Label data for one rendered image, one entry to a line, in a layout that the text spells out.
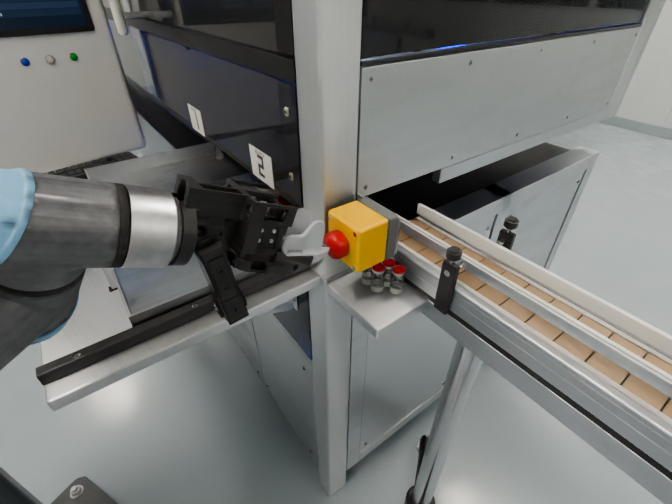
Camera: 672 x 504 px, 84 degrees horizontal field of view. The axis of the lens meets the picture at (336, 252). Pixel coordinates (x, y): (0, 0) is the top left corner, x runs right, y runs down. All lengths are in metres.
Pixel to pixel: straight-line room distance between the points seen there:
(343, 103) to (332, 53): 0.06
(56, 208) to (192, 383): 1.37
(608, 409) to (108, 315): 0.67
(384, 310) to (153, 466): 1.12
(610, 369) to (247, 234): 0.44
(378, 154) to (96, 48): 1.07
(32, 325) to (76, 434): 1.32
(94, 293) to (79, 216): 0.39
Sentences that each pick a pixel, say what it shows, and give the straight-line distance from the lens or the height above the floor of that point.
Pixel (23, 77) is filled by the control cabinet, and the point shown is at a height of 1.07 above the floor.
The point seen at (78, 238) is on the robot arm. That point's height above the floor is 1.13.
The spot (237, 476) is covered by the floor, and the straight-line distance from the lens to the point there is 1.44.
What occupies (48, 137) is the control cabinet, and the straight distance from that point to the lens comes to 1.46.
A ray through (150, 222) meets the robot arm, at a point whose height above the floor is 1.13.
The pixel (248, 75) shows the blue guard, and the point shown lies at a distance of 0.67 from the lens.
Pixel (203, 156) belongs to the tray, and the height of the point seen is 0.88.
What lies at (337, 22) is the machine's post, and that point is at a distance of 0.49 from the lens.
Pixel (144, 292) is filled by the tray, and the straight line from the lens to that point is 0.68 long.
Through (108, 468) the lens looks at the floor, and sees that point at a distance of 1.59.
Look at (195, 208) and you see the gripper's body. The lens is 0.37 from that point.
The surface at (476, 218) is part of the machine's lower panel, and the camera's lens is 0.91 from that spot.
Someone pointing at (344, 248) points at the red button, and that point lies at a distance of 0.50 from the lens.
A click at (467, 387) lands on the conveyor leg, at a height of 0.70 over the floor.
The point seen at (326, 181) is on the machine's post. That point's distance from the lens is 0.53.
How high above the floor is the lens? 1.29
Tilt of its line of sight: 36 degrees down
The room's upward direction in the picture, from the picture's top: straight up
